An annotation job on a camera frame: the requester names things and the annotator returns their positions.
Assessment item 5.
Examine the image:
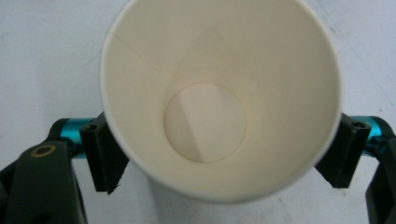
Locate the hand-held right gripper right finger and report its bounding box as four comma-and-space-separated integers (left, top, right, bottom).
314, 112, 394, 189

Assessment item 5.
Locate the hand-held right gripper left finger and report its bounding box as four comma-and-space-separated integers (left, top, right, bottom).
48, 111, 131, 196

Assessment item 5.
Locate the white paper cup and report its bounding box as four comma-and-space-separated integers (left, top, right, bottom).
99, 0, 343, 204

